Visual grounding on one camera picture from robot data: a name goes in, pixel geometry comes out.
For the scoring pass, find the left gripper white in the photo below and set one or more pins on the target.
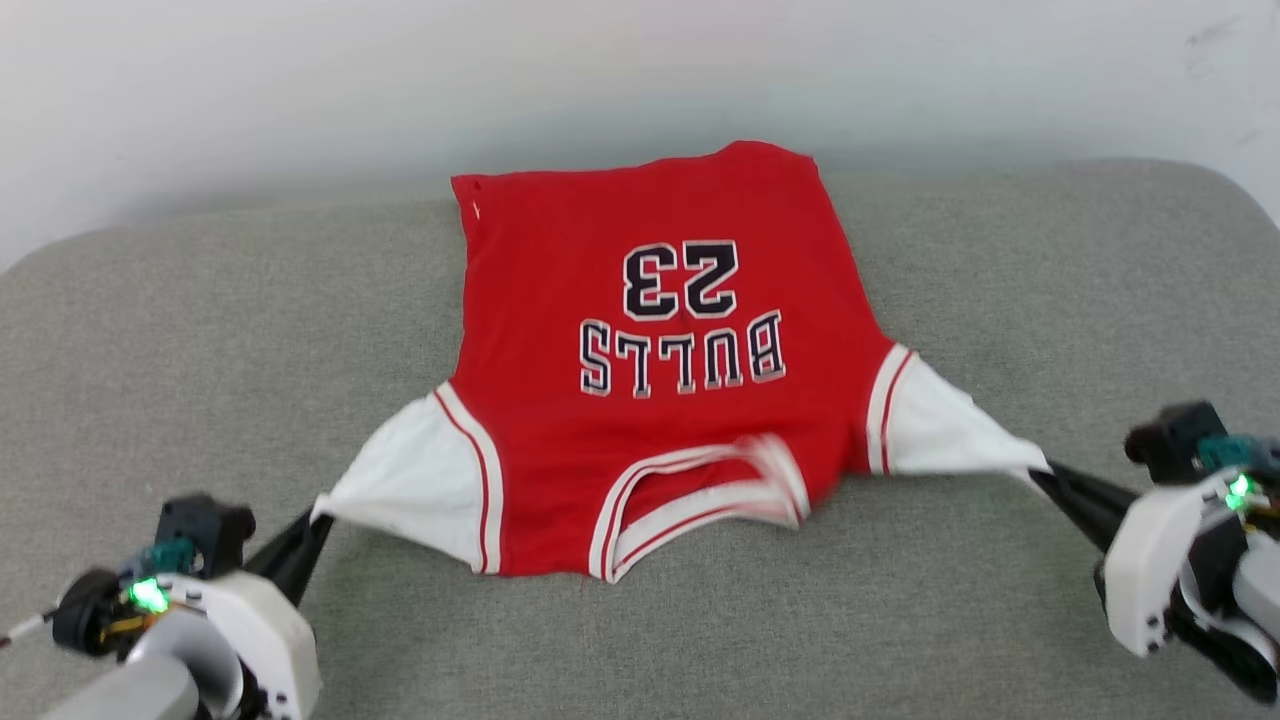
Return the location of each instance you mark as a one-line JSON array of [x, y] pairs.
[[275, 650]]

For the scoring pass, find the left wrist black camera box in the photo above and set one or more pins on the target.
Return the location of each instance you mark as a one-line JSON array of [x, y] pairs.
[[205, 530]]

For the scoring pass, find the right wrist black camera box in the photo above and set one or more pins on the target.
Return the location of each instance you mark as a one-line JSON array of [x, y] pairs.
[[1175, 435]]

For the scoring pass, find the red Bulls basketball jersey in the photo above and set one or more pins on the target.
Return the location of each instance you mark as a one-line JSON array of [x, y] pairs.
[[650, 450]]

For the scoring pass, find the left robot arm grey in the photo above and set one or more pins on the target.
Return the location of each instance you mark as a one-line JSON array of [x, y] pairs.
[[150, 690]]

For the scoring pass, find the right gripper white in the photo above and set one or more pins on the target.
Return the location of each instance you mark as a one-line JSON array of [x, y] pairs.
[[1150, 570]]

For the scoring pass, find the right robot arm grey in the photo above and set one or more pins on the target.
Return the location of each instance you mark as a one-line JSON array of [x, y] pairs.
[[1260, 590]]

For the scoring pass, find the grey fabric sofa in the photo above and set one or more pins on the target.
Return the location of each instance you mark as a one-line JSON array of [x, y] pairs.
[[200, 350]]

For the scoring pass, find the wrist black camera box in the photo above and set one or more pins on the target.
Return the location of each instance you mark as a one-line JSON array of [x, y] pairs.
[[205, 530], [1175, 435]]

